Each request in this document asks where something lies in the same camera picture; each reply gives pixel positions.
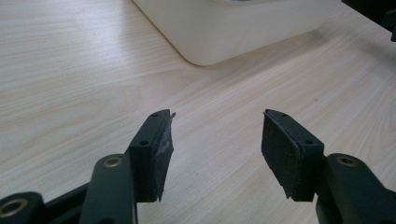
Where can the white plastic container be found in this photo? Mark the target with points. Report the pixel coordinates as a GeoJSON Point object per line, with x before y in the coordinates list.
{"type": "Point", "coordinates": [227, 28]}

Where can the dark object at table edge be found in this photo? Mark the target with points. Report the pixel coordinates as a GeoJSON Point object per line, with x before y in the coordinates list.
{"type": "Point", "coordinates": [390, 23]}

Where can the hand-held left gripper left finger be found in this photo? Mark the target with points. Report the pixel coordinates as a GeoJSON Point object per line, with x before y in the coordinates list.
{"type": "Point", "coordinates": [149, 161]}

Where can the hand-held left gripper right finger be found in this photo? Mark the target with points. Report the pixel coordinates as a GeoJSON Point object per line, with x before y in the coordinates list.
{"type": "Point", "coordinates": [299, 161]}

